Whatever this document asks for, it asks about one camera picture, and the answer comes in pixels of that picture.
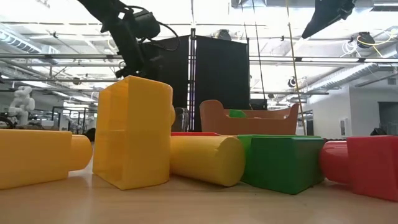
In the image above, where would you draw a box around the dark grey door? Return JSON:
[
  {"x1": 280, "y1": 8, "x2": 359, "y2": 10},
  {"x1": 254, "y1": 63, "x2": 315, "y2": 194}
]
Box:
[{"x1": 377, "y1": 101, "x2": 398, "y2": 135}]

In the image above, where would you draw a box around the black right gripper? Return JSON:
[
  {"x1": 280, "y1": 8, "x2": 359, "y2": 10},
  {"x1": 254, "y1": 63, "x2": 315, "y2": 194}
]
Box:
[{"x1": 301, "y1": 0, "x2": 357, "y2": 40}]

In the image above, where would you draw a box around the white humanoid robot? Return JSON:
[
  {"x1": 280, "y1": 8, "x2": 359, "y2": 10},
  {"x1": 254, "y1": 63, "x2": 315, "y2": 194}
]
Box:
[{"x1": 7, "y1": 86, "x2": 36, "y2": 126}]

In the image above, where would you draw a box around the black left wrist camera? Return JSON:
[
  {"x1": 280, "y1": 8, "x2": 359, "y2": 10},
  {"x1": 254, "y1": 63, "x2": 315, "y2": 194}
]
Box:
[{"x1": 130, "y1": 10, "x2": 162, "y2": 40}]

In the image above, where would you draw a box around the black thick cable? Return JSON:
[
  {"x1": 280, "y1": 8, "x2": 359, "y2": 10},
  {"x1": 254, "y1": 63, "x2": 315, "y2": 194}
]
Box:
[{"x1": 254, "y1": 21, "x2": 267, "y2": 110}]

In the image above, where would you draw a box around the yellow cylinder block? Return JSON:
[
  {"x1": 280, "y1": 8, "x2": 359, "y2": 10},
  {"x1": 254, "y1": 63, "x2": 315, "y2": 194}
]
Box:
[{"x1": 169, "y1": 135, "x2": 246, "y2": 188}]

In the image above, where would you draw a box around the green building block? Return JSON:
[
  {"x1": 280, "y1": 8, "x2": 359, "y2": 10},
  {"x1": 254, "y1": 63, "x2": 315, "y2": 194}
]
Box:
[
  {"x1": 238, "y1": 134, "x2": 326, "y2": 195},
  {"x1": 228, "y1": 109, "x2": 248, "y2": 119}
]

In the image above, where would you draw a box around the black ceiling cable reel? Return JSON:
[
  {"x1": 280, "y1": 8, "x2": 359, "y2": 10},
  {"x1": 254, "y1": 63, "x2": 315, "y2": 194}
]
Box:
[{"x1": 356, "y1": 30, "x2": 376, "y2": 50}]

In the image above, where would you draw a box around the orange plastic bin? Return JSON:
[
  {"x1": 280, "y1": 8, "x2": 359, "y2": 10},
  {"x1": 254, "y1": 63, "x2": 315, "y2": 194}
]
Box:
[{"x1": 199, "y1": 99, "x2": 300, "y2": 136}]

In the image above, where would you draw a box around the black metal shelf frame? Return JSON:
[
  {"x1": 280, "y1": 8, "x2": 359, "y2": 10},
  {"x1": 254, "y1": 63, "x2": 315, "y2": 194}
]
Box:
[{"x1": 51, "y1": 105, "x2": 98, "y2": 134}]

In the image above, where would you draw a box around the silver ceiling duct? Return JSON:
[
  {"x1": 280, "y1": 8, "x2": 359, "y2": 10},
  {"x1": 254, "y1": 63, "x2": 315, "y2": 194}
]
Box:
[{"x1": 306, "y1": 62, "x2": 398, "y2": 94}]

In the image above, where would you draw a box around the red building block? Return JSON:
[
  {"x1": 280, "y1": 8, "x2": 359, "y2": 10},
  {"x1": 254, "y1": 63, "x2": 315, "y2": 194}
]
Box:
[
  {"x1": 319, "y1": 134, "x2": 398, "y2": 202},
  {"x1": 170, "y1": 131, "x2": 222, "y2": 137}
]

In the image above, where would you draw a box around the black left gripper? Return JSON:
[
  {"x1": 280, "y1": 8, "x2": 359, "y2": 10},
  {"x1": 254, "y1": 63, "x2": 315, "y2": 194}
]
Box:
[{"x1": 99, "y1": 12, "x2": 156, "y2": 78}]

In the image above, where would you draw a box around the black round object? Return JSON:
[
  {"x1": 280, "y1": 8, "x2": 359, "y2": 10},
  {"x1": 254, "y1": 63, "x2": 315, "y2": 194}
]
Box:
[{"x1": 84, "y1": 127, "x2": 96, "y2": 142}]

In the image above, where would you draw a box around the yellow hollow building block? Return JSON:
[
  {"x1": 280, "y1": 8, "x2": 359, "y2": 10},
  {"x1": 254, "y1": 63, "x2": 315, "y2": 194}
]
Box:
[{"x1": 92, "y1": 75, "x2": 177, "y2": 191}]

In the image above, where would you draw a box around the black folding screen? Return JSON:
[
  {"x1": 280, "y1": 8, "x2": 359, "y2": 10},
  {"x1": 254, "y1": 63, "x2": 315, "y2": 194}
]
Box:
[{"x1": 139, "y1": 27, "x2": 251, "y2": 132}]

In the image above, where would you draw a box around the yellow cable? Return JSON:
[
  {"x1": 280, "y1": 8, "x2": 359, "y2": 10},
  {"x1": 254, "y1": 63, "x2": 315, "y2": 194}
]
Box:
[{"x1": 285, "y1": 0, "x2": 307, "y2": 136}]

